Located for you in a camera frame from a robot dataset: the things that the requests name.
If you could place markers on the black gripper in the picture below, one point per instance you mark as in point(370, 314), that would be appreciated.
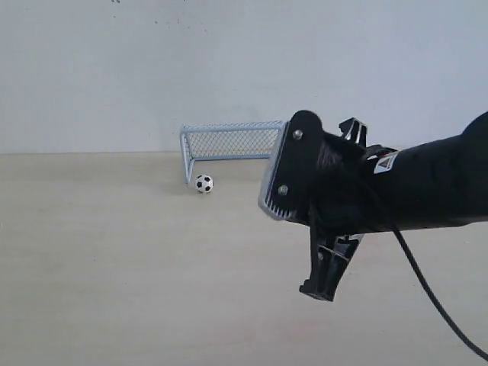
point(343, 206)

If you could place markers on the black and white mini football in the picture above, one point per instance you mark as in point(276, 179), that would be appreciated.
point(204, 183)

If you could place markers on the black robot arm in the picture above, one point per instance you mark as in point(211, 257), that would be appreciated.
point(434, 185)

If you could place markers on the white miniature goal with net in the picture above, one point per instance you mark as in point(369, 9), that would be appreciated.
point(214, 142)

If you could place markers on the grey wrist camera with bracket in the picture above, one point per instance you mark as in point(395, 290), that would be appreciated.
point(291, 166)

